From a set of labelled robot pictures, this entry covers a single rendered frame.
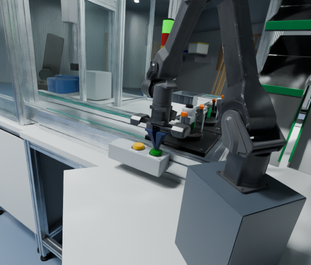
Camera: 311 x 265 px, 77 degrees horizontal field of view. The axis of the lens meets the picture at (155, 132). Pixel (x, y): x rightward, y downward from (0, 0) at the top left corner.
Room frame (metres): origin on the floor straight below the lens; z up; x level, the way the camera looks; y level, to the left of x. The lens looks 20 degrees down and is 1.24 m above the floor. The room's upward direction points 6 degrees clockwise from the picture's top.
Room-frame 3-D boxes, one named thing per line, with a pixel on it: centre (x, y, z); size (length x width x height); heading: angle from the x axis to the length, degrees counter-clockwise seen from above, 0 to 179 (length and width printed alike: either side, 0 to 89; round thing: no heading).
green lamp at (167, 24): (0.95, -0.01, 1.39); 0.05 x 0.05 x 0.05
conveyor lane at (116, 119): (0.92, 0.13, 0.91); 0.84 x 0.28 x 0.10; 62
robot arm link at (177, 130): (0.58, -0.01, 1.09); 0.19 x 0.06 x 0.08; 62
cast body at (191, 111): (0.77, -0.13, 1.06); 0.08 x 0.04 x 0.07; 153
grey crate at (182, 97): (2.87, -0.52, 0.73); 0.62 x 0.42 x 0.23; 62
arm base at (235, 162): (0.30, -0.16, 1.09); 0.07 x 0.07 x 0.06; 25
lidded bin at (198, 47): (6.69, -1.05, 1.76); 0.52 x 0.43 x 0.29; 25
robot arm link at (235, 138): (0.30, -0.16, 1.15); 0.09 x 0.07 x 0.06; 118
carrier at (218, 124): (0.99, -0.24, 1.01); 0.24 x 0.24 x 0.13; 62
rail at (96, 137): (0.75, 0.19, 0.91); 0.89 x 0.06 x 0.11; 62
